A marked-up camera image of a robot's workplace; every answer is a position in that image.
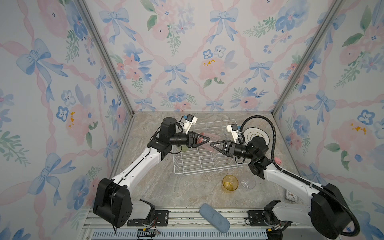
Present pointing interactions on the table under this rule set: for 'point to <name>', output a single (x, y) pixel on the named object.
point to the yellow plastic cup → (230, 182)
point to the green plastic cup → (185, 148)
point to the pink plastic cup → (199, 138)
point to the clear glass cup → (248, 182)
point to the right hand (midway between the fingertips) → (211, 145)
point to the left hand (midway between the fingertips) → (207, 138)
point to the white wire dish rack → (205, 158)
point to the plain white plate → (250, 133)
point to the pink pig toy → (277, 160)
